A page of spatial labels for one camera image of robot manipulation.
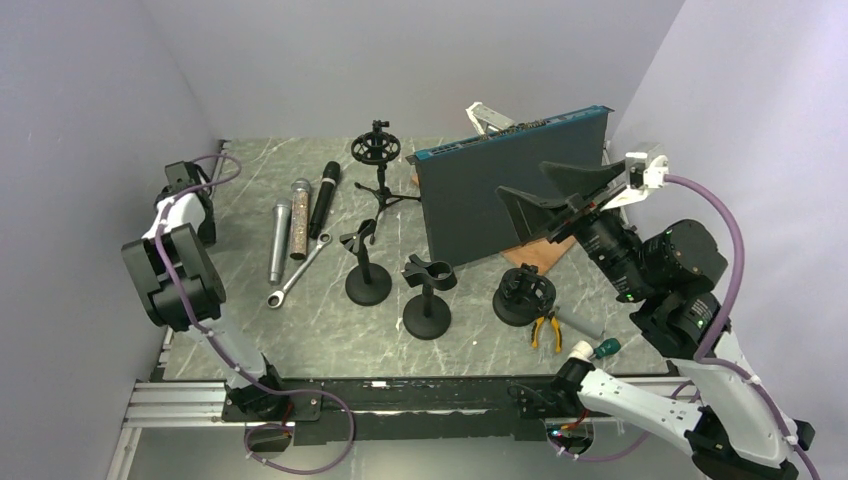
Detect middle black mic stand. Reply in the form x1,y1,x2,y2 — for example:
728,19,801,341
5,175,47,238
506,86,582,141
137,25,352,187
402,254,458,341

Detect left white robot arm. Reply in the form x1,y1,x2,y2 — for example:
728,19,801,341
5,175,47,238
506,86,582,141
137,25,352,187
121,159,291,421

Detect silver ratchet wrench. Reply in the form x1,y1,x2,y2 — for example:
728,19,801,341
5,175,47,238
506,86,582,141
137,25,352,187
266,232,333,309

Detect grey cylinder tube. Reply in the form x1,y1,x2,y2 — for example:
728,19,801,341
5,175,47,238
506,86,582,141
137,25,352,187
557,309,605,340

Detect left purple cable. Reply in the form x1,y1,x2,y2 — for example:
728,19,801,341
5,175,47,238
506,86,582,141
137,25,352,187
152,153,357,477

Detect ring mic stand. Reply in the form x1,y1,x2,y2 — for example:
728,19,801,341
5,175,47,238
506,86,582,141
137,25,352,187
350,119,421,221

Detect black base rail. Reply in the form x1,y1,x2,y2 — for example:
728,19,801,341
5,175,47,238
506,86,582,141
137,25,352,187
221,376,598,446

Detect left black mic stand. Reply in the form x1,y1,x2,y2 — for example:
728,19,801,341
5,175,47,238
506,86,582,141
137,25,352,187
339,218,392,306

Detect brown cardboard piece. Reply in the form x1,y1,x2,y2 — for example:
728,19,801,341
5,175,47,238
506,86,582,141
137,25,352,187
501,237,576,275

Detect glitter handle microphone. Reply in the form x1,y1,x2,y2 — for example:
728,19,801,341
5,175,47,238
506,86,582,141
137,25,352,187
289,178,311,260

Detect yellow handled pliers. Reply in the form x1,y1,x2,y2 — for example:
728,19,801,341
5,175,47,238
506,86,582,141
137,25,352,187
531,311,565,354

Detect white bracket behind chassis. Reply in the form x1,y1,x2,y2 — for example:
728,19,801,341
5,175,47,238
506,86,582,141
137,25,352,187
465,101,516,135

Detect green handled screwdriver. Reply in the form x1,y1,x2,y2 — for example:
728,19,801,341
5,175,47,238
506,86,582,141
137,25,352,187
568,338,621,362

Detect black wireless microphone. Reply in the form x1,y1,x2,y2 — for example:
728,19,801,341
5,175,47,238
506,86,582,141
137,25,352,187
308,161,341,240

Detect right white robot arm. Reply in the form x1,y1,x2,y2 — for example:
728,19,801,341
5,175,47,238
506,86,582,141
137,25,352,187
497,156,815,479

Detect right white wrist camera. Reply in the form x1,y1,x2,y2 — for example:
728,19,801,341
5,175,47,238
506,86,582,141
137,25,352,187
601,142,670,210

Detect dark blue server chassis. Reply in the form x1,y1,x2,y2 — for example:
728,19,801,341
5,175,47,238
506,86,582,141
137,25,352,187
406,105,612,266

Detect black mic stand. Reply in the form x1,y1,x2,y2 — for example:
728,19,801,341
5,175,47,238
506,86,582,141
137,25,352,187
339,218,392,306
402,254,458,341

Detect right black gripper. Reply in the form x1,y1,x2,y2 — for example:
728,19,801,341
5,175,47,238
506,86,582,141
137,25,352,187
494,158,652,300

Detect grey microphone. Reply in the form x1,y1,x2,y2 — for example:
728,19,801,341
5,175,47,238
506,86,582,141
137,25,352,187
267,198,292,285

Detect shock mount mic stand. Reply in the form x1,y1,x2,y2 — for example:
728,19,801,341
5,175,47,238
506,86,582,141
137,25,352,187
492,263,557,327

